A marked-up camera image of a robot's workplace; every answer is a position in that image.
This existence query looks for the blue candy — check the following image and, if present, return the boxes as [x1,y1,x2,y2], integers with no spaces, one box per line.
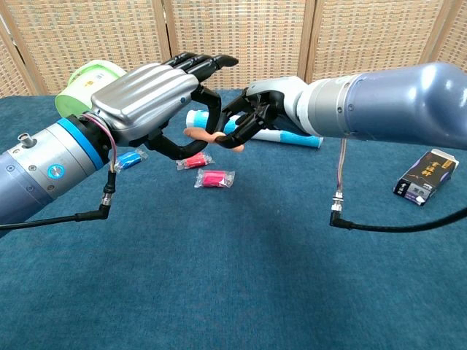
[113,148,149,171]

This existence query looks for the red candy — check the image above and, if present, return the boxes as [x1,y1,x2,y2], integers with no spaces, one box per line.
[174,151,215,171]
[193,168,236,190]

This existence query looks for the green plastic bucket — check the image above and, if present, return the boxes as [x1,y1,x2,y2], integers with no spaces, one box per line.
[54,59,127,119]

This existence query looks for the woven bamboo folding screen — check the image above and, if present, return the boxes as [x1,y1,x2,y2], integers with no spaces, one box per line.
[0,0,467,98]

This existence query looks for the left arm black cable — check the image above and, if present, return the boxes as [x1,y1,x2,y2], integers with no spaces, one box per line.
[0,113,123,230]

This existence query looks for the black carton box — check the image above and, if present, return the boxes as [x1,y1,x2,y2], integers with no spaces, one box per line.
[393,148,460,208]

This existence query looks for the white and teal paper roll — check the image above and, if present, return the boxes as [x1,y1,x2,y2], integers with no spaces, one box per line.
[185,108,324,150]

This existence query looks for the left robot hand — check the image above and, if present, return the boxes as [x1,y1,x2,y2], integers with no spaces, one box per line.
[89,52,239,161]

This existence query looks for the teal table cloth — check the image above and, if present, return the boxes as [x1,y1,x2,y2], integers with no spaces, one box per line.
[0,85,467,350]

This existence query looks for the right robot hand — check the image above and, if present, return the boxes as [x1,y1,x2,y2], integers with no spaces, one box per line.
[217,76,310,149]

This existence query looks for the orange sausage-shaped stick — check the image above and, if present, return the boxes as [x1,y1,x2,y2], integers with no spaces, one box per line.
[182,128,245,152]

